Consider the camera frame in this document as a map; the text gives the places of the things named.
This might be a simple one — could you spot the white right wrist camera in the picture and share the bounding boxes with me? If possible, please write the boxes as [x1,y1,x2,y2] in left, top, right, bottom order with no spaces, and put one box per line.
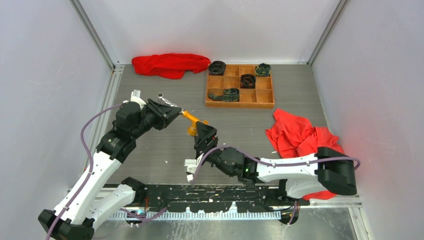
[184,154,204,184]

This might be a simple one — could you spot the red cloth at back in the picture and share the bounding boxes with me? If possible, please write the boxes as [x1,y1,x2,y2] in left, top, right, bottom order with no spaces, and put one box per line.
[131,53,211,80]

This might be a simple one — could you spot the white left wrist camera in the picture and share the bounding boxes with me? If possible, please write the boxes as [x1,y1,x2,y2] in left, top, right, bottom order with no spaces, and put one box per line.
[122,89,146,109]

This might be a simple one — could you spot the wooden compartment tray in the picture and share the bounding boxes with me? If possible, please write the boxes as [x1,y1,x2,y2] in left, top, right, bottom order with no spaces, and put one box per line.
[205,60,275,109]

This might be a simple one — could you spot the rolled dark belt centre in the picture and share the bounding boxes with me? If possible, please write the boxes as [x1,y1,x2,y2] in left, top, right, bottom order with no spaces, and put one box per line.
[240,73,256,89]

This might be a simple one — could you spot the dark belt lying flat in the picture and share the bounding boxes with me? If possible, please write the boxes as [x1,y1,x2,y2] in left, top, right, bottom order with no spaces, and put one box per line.
[208,88,240,102]

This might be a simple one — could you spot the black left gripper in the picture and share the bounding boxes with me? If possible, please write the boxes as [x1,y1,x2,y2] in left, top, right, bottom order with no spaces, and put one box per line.
[131,99,181,139]

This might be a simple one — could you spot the chrome metal faucet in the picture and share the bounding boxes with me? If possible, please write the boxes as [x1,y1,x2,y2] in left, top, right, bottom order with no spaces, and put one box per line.
[157,93,184,111]

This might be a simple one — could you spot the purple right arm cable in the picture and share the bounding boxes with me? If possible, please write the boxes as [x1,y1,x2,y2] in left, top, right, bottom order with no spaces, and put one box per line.
[190,145,361,226]

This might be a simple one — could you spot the orange plastic faucet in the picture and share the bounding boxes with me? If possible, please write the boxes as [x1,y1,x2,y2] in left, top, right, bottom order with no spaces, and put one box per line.
[180,110,209,137]

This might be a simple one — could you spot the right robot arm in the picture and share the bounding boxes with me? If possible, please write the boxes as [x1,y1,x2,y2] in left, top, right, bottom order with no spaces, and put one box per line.
[184,121,360,206]

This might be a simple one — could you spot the red cloth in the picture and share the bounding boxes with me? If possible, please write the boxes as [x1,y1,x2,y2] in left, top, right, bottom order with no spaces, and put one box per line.
[131,53,211,80]
[264,108,345,202]

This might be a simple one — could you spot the rolled dark belt top-right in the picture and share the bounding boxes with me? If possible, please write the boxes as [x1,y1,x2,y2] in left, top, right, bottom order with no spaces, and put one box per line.
[254,63,271,77]

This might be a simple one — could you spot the rolled dark belt top-left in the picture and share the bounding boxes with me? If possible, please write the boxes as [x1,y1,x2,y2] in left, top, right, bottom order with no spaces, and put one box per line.
[208,60,227,76]

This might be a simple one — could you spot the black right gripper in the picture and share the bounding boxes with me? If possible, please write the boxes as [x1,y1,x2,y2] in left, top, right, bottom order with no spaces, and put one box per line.
[194,120,234,177]

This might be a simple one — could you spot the perforated metal rail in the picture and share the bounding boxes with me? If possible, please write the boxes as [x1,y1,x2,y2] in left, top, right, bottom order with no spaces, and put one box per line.
[109,209,282,221]

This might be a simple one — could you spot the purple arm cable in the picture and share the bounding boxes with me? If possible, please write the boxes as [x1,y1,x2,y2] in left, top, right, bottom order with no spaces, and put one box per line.
[190,145,361,226]
[44,103,170,240]

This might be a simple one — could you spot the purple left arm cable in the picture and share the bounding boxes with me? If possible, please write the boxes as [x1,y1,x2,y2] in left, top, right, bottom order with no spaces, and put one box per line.
[44,103,170,240]

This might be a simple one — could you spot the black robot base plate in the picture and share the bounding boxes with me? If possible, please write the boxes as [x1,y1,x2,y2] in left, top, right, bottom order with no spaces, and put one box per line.
[127,184,296,213]

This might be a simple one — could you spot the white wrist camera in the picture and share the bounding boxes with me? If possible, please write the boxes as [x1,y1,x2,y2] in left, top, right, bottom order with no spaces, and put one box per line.
[184,154,204,184]
[122,89,146,109]

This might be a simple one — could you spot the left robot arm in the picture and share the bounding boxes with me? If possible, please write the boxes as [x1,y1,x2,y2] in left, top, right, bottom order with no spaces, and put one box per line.
[38,97,182,240]

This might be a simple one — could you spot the red cloth at right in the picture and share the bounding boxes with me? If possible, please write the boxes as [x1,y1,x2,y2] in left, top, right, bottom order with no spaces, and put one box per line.
[264,108,345,202]

